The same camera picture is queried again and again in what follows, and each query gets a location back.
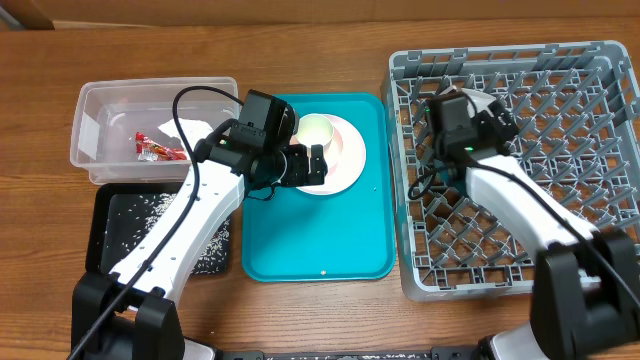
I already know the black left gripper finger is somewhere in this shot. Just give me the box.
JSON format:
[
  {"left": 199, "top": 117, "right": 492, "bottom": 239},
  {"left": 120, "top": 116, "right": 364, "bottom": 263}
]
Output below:
[
  {"left": 309, "top": 145, "right": 328, "bottom": 185},
  {"left": 280, "top": 145, "right": 310, "bottom": 187}
]

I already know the white napkin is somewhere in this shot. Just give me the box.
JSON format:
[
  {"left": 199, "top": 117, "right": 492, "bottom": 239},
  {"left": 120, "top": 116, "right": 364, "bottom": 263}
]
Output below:
[{"left": 158, "top": 118, "right": 213, "bottom": 150}]

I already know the red snack wrapper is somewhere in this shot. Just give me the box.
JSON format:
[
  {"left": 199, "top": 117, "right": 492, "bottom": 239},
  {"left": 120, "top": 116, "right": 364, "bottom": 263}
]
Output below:
[{"left": 135, "top": 132, "right": 187, "bottom": 161}]

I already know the grey bowl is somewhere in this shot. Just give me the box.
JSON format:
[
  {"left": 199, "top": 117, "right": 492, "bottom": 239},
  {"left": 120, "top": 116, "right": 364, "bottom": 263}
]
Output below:
[{"left": 441, "top": 85, "right": 497, "bottom": 117}]

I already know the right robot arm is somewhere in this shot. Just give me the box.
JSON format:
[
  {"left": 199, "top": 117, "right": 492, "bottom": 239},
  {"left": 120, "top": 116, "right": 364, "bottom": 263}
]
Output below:
[{"left": 429, "top": 93, "right": 639, "bottom": 359}]

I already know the small pink plate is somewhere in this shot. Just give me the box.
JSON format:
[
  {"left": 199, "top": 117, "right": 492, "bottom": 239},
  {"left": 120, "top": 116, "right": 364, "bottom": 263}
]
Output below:
[{"left": 306, "top": 129, "right": 342, "bottom": 171}]

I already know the large white plate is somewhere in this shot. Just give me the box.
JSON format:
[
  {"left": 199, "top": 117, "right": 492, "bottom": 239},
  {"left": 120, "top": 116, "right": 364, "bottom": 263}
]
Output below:
[{"left": 291, "top": 114, "right": 366, "bottom": 196}]

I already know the white cup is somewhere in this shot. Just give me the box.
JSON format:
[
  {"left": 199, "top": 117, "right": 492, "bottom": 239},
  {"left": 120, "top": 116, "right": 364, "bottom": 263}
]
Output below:
[{"left": 295, "top": 113, "right": 334, "bottom": 151}]

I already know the teal plastic tray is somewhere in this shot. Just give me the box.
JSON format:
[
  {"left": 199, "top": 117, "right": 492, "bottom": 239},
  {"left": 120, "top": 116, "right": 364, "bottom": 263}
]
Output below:
[{"left": 242, "top": 92, "right": 395, "bottom": 282}]

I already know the grey dish rack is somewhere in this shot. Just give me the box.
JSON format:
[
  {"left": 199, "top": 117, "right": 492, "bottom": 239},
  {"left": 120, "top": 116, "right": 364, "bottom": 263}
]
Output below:
[{"left": 382, "top": 41, "right": 639, "bottom": 301}]

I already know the clear plastic bin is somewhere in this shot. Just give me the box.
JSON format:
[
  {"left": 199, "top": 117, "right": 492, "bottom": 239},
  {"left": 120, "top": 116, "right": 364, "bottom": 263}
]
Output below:
[{"left": 70, "top": 77, "right": 239, "bottom": 185}]

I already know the spilled rice pile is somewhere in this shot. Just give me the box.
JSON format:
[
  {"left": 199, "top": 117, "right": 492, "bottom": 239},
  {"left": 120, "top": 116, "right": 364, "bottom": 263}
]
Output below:
[{"left": 101, "top": 193, "right": 231, "bottom": 275}]

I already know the black tray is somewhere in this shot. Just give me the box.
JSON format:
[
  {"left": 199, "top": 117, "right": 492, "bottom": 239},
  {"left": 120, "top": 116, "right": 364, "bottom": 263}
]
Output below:
[{"left": 84, "top": 182, "right": 232, "bottom": 277}]

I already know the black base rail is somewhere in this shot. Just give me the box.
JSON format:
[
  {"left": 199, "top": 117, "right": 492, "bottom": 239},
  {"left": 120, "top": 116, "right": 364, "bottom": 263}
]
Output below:
[{"left": 183, "top": 340, "right": 492, "bottom": 360}]

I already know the metal frame post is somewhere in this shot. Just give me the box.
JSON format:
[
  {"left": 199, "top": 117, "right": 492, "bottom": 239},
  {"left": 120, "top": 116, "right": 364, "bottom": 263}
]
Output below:
[{"left": 0, "top": 7, "right": 26, "bottom": 31}]

